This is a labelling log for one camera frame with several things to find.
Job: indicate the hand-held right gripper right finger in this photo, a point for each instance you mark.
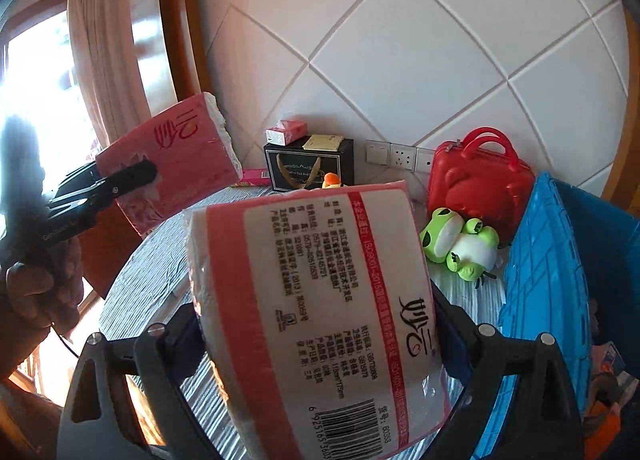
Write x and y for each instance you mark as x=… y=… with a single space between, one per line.
x=452 y=355

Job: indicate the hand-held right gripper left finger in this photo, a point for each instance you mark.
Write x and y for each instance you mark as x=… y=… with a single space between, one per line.
x=192 y=337

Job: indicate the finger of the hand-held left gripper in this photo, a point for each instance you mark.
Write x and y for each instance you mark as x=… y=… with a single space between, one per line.
x=117 y=185
x=80 y=174

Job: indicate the pink tissue pack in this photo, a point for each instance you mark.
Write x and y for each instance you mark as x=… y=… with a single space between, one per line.
x=190 y=160

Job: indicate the blue plastic crate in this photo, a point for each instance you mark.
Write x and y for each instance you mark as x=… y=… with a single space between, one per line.
x=545 y=280

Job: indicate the red striped tissue pack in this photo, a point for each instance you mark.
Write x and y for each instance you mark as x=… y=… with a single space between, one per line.
x=320 y=310

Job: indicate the person's left hand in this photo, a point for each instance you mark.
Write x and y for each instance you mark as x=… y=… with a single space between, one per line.
x=35 y=305

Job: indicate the green frog plush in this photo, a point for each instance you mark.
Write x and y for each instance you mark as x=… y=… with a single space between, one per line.
x=465 y=245

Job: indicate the beige curtain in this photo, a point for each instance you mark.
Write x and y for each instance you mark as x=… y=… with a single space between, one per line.
x=110 y=50

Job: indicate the flat pink packet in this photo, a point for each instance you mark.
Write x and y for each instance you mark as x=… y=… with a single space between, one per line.
x=252 y=176

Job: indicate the orange plush toy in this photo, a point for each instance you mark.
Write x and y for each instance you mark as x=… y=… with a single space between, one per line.
x=600 y=405

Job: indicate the small red suitcase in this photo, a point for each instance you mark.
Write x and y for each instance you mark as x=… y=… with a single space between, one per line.
x=480 y=180

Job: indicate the red white tissue packet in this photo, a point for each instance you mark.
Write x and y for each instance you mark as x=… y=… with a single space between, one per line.
x=287 y=132

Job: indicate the black box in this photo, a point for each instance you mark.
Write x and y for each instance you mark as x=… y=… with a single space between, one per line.
x=310 y=168

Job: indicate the small yellow box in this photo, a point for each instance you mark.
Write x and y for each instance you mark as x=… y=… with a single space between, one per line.
x=322 y=142

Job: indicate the wooden window frame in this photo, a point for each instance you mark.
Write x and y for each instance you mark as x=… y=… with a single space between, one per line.
x=175 y=15

